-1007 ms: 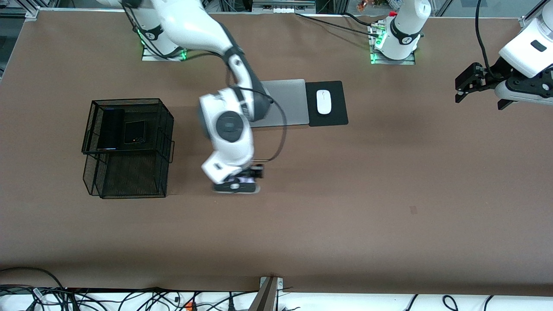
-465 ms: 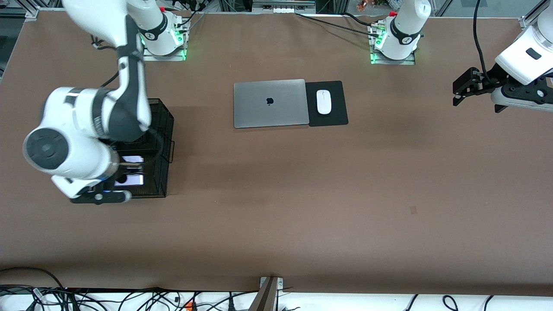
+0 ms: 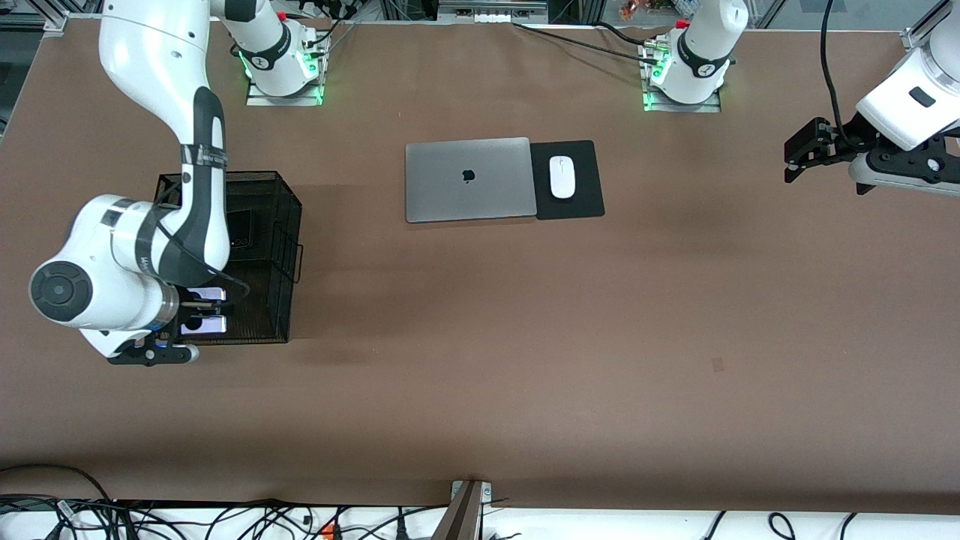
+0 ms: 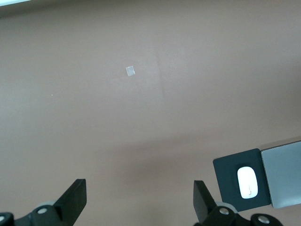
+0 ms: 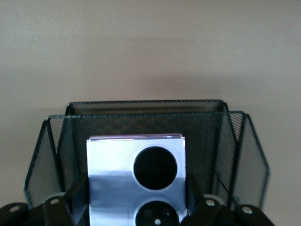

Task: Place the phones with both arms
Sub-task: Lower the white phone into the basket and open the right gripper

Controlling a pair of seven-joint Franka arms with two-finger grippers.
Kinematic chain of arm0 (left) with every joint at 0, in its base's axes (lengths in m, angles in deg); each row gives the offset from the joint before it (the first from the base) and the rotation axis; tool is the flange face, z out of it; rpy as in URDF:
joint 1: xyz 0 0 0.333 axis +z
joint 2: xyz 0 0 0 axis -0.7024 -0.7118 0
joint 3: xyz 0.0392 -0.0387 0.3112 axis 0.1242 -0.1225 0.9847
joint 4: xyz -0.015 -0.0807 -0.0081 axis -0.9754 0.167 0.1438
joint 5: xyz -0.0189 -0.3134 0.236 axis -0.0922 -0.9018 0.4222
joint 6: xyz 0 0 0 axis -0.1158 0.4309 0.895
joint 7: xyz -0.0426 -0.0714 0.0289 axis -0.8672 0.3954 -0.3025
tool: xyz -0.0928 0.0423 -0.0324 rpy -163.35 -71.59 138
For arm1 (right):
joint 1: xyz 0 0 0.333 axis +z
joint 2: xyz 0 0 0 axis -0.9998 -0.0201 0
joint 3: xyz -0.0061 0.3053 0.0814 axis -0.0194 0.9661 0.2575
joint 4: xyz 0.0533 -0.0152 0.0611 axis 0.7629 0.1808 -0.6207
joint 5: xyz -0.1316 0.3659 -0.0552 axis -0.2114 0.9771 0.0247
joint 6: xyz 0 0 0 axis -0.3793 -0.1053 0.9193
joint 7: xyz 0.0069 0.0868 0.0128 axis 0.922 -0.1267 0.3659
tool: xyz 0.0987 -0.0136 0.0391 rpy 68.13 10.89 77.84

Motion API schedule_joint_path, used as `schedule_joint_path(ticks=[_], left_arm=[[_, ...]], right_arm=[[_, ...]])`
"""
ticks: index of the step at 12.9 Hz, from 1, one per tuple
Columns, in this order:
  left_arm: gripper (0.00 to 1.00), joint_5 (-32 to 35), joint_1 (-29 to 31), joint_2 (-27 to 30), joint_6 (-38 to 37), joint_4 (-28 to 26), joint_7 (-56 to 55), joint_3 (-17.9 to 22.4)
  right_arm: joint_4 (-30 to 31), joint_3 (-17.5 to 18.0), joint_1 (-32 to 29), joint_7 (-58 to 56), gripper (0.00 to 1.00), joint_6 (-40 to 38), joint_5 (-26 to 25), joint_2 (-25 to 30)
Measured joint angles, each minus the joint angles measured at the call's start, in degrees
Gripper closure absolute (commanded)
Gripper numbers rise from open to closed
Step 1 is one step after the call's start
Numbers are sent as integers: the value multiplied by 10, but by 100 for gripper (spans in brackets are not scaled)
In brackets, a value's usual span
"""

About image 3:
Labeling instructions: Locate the white lilac flip phone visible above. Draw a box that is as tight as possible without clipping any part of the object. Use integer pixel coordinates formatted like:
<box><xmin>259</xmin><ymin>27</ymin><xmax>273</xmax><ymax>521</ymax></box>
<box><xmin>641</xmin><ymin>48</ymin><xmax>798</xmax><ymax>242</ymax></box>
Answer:
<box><xmin>180</xmin><ymin>287</ymin><xmax>229</xmax><ymax>336</ymax></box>

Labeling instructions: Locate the black flip phone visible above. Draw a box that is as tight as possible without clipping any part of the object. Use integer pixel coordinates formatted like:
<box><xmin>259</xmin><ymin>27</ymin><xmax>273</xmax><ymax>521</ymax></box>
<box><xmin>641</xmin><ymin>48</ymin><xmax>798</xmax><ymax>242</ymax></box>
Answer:
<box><xmin>227</xmin><ymin>210</ymin><xmax>255</xmax><ymax>252</ymax></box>

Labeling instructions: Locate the black mouse pad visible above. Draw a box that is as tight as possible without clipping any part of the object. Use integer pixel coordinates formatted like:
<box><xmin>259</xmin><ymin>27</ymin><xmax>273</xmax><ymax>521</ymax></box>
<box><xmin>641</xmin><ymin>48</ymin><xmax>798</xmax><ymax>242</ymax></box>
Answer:
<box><xmin>529</xmin><ymin>139</ymin><xmax>606</xmax><ymax>221</ymax></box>

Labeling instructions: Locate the white computer mouse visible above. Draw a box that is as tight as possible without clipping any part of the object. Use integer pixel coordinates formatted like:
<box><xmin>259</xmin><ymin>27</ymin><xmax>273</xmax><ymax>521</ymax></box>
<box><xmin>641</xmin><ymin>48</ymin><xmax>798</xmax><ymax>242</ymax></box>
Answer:
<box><xmin>549</xmin><ymin>155</ymin><xmax>576</xmax><ymax>200</ymax></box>

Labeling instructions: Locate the silver closed laptop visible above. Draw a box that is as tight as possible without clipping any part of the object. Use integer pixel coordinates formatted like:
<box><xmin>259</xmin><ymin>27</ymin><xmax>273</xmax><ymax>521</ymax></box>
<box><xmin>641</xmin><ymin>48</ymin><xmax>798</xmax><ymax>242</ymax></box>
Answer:
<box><xmin>405</xmin><ymin>136</ymin><xmax>538</xmax><ymax>224</ymax></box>

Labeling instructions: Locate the grey metal box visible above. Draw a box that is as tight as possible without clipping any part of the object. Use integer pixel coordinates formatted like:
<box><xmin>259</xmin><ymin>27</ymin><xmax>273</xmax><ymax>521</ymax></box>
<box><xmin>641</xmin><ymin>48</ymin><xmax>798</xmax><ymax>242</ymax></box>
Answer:
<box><xmin>437</xmin><ymin>0</ymin><xmax>550</xmax><ymax>17</ymax></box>

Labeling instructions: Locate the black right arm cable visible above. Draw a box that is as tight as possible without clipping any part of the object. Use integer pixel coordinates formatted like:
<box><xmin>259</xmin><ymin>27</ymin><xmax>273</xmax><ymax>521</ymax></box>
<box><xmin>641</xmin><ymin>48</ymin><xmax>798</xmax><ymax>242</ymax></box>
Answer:
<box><xmin>154</xmin><ymin>172</ymin><xmax>252</xmax><ymax>308</ymax></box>

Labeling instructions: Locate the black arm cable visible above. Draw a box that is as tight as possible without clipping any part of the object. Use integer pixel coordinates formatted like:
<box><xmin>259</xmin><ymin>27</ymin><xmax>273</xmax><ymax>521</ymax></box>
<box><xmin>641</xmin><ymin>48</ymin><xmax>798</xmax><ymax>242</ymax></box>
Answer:
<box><xmin>820</xmin><ymin>0</ymin><xmax>856</xmax><ymax>147</ymax></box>
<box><xmin>154</xmin><ymin>172</ymin><xmax>252</xmax><ymax>308</ymax></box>

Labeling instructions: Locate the black wire mesh organizer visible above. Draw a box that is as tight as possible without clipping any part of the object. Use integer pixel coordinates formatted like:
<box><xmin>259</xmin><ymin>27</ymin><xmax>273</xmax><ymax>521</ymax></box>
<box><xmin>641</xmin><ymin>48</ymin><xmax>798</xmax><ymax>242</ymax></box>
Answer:
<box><xmin>141</xmin><ymin>170</ymin><xmax>305</xmax><ymax>347</ymax></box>

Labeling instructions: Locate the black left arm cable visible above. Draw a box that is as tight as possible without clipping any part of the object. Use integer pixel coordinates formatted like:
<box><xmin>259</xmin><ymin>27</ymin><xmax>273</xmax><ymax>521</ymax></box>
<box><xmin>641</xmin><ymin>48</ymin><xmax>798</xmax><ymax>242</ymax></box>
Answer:
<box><xmin>820</xmin><ymin>0</ymin><xmax>856</xmax><ymax>147</ymax></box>

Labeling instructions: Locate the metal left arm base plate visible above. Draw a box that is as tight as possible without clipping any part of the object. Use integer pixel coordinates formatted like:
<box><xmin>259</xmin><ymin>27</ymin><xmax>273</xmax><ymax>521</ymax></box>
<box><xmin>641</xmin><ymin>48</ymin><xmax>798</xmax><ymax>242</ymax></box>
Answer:
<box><xmin>642</xmin><ymin>82</ymin><xmax>723</xmax><ymax>114</ymax></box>

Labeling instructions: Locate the black floor cable loop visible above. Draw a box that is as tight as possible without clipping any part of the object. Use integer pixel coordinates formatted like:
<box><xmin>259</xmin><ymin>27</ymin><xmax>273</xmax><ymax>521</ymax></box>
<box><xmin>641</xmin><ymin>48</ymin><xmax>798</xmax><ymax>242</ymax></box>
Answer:
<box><xmin>0</xmin><ymin>463</ymin><xmax>113</xmax><ymax>518</ymax></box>

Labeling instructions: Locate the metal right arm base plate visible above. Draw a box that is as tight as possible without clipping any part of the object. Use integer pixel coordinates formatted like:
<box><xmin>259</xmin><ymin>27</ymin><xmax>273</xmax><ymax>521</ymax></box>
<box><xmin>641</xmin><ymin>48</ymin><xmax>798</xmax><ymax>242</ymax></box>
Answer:
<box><xmin>246</xmin><ymin>75</ymin><xmax>325</xmax><ymax>107</ymax></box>

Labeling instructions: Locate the black cable on table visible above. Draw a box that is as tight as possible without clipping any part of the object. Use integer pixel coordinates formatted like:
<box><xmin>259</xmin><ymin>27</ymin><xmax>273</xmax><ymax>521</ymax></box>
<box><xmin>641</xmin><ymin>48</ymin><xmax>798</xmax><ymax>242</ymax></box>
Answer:
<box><xmin>512</xmin><ymin>21</ymin><xmax>661</xmax><ymax>62</ymax></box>

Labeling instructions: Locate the grey metal bracket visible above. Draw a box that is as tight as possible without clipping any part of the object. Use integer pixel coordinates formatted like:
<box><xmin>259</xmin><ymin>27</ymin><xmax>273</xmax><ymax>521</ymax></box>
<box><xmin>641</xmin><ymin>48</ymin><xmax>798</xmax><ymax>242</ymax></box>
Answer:
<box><xmin>433</xmin><ymin>480</ymin><xmax>494</xmax><ymax>540</ymax></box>

